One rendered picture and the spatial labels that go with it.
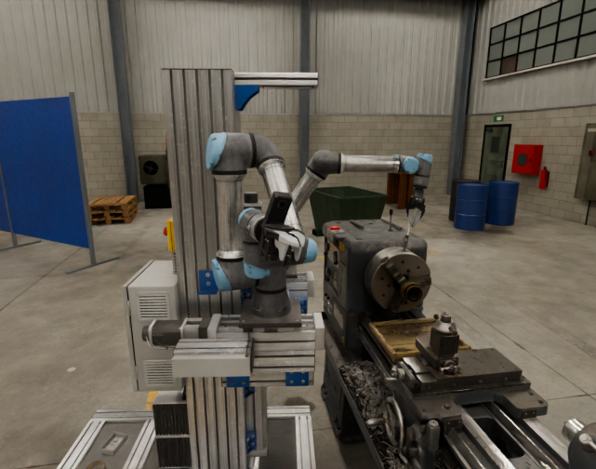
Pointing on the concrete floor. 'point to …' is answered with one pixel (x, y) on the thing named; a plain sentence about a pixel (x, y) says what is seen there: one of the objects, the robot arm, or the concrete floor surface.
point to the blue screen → (37, 173)
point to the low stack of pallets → (113, 208)
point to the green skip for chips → (345, 205)
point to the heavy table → (403, 190)
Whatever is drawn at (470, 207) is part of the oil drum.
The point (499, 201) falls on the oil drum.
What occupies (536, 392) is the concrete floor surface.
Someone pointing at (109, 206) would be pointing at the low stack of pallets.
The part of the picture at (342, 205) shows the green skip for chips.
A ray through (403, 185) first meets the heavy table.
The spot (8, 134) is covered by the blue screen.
